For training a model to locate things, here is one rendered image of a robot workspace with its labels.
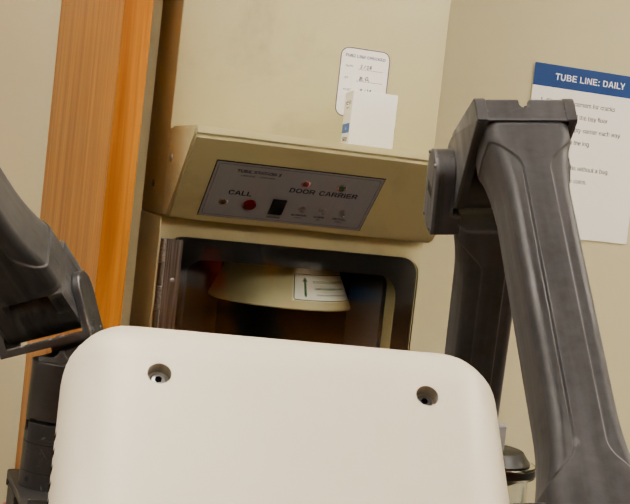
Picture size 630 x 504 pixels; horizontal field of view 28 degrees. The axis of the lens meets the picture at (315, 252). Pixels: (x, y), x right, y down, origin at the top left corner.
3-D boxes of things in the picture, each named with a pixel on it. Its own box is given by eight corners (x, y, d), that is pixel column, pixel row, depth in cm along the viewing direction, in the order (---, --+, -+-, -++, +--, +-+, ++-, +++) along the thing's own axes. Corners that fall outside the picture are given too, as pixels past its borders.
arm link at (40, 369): (24, 347, 101) (91, 356, 101) (52, 339, 108) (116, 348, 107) (14, 431, 102) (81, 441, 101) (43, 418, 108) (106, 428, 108)
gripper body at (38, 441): (79, 492, 110) (89, 409, 110) (99, 524, 101) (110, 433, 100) (4, 489, 108) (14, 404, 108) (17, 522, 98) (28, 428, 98)
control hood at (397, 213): (159, 215, 139) (168, 125, 138) (425, 241, 149) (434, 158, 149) (183, 222, 128) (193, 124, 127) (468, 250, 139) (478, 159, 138)
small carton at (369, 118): (340, 145, 142) (346, 92, 142) (383, 150, 143) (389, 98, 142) (347, 144, 137) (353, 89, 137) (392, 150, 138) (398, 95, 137)
